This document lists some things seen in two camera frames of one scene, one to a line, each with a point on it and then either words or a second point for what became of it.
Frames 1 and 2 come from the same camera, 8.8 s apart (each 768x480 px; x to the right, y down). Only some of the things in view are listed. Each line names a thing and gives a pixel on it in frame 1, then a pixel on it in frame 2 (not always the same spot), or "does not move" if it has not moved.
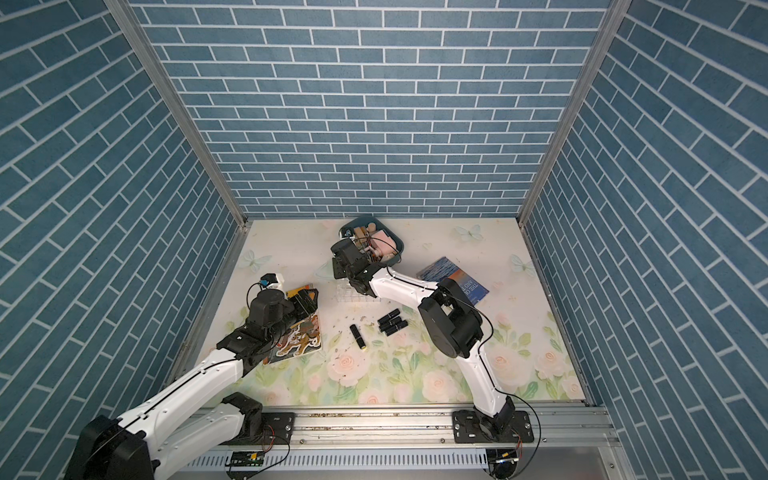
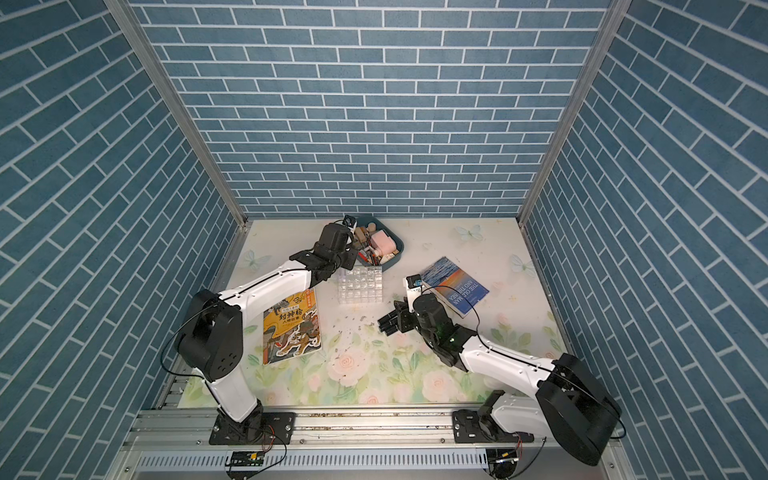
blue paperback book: [444, 268] does not move
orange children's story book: [302, 337] does not move
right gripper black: [338, 270] → [403, 315]
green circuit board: [250, 458] does not move
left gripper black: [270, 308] → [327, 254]
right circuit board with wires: [502, 462] does not move
